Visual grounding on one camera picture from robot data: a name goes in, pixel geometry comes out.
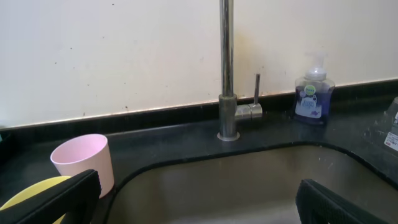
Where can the yellow cup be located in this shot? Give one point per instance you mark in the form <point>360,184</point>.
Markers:
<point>34,189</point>

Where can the steel sink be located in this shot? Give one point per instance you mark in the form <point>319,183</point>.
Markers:
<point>217,186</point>

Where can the steel tap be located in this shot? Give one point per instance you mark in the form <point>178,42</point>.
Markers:
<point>227,62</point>

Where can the pink cup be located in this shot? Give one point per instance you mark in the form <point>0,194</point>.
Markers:
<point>87,161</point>

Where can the blue soap bottle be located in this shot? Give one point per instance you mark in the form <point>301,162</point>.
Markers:
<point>312,102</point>

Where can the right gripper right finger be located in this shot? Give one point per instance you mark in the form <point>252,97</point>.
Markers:
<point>326,208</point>

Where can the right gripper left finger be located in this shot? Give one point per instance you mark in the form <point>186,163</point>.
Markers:
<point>62,193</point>

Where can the clear labelled container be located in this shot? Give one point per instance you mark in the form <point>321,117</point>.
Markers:
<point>393,140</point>

